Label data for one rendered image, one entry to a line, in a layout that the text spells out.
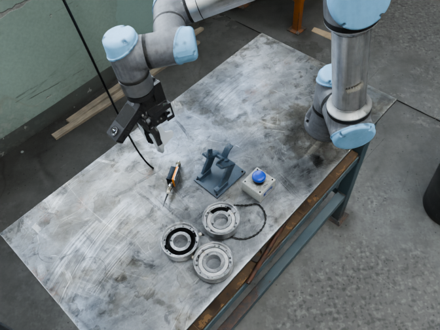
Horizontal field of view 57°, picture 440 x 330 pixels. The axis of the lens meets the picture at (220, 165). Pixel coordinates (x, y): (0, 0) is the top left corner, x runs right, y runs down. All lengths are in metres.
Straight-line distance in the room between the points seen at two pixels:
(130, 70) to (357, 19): 0.47
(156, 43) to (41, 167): 1.76
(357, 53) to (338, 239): 1.27
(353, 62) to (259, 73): 0.64
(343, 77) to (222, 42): 2.09
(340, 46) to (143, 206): 0.70
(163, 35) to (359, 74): 0.45
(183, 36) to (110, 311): 0.70
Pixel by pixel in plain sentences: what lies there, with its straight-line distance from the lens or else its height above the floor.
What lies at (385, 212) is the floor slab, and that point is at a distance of 2.22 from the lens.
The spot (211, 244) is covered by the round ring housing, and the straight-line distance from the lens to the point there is 1.11.
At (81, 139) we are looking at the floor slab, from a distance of 2.60.
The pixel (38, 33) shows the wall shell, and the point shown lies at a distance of 2.48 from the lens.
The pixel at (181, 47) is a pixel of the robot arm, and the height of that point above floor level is 1.30.
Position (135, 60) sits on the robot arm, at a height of 1.28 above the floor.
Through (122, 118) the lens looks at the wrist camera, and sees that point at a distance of 1.03.
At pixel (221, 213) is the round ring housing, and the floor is 0.83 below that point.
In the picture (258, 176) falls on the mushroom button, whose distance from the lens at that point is 1.17.
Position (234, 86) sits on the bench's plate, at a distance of 1.52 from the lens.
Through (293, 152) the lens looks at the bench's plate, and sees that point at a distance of 1.32.
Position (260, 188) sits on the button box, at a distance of 1.18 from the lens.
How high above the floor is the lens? 1.84
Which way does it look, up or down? 54 degrees down
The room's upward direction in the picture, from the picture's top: 6 degrees counter-clockwise
